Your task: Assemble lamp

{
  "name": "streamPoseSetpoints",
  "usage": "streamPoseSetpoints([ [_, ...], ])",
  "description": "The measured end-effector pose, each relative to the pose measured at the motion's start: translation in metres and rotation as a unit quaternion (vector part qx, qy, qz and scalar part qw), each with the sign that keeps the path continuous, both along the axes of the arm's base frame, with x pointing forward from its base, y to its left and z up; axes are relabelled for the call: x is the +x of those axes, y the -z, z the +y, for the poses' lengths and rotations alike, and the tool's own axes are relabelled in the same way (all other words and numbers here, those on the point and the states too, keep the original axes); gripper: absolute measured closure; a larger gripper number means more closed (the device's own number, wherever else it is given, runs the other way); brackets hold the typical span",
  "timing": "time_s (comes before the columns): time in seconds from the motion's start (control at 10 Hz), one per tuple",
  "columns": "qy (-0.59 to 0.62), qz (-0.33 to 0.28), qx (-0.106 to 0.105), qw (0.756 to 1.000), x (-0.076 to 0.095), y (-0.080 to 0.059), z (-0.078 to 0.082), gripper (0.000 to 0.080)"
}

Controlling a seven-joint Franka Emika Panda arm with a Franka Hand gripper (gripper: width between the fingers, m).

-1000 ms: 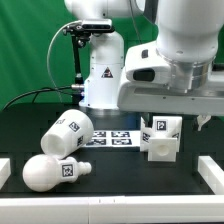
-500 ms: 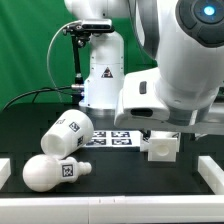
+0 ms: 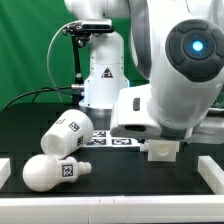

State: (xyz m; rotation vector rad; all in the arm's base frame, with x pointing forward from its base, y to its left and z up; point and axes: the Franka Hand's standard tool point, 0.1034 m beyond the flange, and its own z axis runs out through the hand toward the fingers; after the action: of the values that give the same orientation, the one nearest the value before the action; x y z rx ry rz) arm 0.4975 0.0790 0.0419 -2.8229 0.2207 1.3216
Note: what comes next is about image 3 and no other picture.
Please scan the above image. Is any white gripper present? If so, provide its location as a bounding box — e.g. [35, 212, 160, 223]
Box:
[110, 84, 224, 144]

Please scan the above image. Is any white lamp base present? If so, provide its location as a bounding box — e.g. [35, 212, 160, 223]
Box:
[140, 140, 180, 162]

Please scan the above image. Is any black camera on stand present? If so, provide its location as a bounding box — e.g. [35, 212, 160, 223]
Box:
[62, 19, 115, 85]

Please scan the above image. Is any white rail block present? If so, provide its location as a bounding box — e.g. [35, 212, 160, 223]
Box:
[0, 158, 11, 189]
[198, 156, 224, 195]

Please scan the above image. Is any grey camera cable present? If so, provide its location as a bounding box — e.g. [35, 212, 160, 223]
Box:
[46, 20, 83, 103]

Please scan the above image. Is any white right rail block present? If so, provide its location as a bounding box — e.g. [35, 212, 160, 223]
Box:
[198, 156, 224, 195]

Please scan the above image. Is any paper sheet with markers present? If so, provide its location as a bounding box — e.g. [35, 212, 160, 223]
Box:
[85, 130, 140, 148]

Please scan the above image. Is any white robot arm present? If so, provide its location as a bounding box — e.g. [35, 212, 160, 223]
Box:
[64, 0, 224, 144]

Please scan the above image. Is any white lamp bulb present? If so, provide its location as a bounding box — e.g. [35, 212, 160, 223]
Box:
[22, 154, 92, 192]

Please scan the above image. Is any white front rail wall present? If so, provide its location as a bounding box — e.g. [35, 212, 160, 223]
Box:
[0, 195, 224, 224]

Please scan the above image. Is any white left rail block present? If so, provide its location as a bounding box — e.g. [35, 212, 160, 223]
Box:
[0, 158, 11, 189]

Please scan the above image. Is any white lamp shade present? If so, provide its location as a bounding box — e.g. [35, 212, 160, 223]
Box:
[41, 109, 94, 159]

